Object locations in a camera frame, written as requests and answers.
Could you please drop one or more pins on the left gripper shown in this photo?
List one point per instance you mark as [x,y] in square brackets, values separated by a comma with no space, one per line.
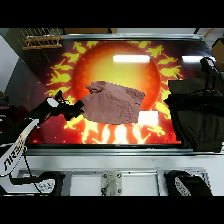
[72,110]

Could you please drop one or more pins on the pink garment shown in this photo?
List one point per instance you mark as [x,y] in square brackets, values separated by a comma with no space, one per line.
[113,105]

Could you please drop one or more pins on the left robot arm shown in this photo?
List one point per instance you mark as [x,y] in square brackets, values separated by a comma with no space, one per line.
[41,111]

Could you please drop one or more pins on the wooden rack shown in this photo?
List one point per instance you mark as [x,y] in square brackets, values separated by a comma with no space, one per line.
[43,39]

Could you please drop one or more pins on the dark grey garment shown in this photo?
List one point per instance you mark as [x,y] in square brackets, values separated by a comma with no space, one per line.
[200,133]

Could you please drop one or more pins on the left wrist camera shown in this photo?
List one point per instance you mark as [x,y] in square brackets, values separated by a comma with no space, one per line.
[59,96]

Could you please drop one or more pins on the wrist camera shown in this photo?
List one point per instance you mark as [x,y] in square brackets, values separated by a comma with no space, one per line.
[207,65]
[59,96]

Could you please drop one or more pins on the silver frame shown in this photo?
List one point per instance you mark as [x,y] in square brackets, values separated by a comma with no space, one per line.
[111,183]

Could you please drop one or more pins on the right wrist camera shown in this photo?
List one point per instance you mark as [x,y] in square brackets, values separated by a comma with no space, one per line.
[207,65]

